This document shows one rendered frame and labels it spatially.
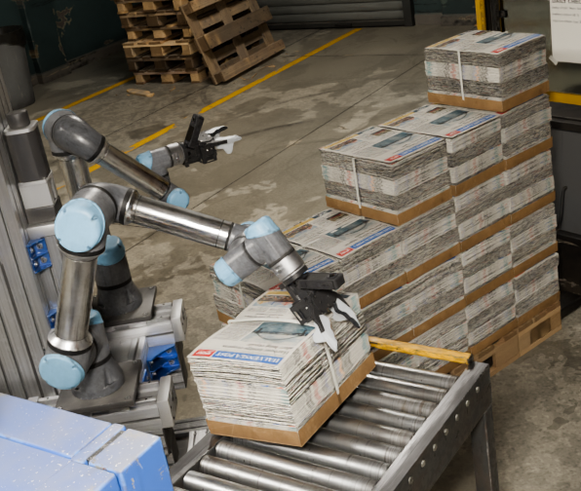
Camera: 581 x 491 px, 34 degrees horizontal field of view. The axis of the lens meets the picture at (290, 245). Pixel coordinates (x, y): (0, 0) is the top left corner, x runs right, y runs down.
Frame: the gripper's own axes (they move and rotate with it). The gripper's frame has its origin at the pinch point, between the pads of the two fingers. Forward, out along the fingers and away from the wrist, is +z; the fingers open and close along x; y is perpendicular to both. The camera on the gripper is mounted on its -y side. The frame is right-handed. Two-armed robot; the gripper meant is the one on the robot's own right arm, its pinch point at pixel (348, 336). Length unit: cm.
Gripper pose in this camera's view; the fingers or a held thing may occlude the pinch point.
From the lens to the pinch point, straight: 231.1
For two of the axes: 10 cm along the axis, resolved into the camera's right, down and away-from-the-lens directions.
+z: 6.0, 8.0, 0.3
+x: -5.4, 4.3, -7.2
